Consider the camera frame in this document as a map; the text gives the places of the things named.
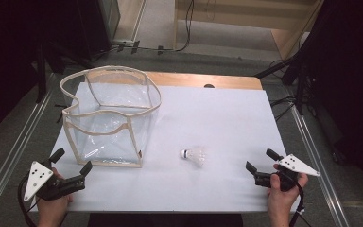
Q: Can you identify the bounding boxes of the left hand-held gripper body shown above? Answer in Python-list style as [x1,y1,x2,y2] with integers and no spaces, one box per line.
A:
[23,160,87,202]

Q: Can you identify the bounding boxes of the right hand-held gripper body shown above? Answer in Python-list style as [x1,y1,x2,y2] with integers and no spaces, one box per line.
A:
[253,153,321,193]

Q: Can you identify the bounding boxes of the clear storage bag beige trim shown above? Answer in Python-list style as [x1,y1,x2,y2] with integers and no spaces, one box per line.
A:
[59,64,163,169]

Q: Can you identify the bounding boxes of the white shuttlecock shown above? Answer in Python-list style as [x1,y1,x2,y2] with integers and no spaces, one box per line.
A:
[180,145,208,167]

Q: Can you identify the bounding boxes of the person's right hand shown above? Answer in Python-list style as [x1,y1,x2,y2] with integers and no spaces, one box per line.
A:
[267,163,309,219]

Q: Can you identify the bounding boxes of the person's left hand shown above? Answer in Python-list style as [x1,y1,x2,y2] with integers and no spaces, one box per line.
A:
[36,167,74,222]

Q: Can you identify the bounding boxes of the white table cover sheet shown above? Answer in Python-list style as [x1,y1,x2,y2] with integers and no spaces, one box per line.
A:
[30,81,301,213]

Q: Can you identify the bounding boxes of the black metal stand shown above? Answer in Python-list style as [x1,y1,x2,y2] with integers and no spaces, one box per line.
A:
[35,37,49,104]
[253,53,308,116]

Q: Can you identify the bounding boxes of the person's dark clothing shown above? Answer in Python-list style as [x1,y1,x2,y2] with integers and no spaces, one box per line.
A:
[87,213,244,227]

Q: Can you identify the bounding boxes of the wooden table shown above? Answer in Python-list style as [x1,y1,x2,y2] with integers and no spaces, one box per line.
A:
[84,71,264,91]

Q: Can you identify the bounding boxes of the power strip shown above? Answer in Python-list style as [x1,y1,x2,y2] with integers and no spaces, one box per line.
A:
[111,38,141,49]

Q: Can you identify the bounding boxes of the dark cabinet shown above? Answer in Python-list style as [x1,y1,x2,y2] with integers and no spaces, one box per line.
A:
[74,0,121,61]

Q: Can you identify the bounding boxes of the light wooden shelf unit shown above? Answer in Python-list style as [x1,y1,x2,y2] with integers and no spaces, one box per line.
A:
[173,0,325,61]

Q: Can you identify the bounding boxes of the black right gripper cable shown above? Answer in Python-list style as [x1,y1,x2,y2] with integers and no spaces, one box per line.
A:
[288,182,313,227]

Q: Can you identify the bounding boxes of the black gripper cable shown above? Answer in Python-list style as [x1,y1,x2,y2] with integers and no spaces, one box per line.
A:
[288,182,313,227]
[16,174,40,227]

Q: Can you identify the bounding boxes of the metal floor rail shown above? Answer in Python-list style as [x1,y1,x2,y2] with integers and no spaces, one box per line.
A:
[289,103,352,227]
[0,90,55,219]

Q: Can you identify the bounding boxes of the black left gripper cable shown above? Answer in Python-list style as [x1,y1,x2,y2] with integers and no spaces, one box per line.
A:
[16,174,40,227]

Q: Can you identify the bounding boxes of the black floor cables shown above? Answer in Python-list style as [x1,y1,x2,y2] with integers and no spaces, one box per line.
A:
[269,94,298,123]

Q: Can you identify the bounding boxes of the black hanging cable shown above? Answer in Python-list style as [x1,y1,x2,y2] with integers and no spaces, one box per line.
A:
[138,0,196,54]

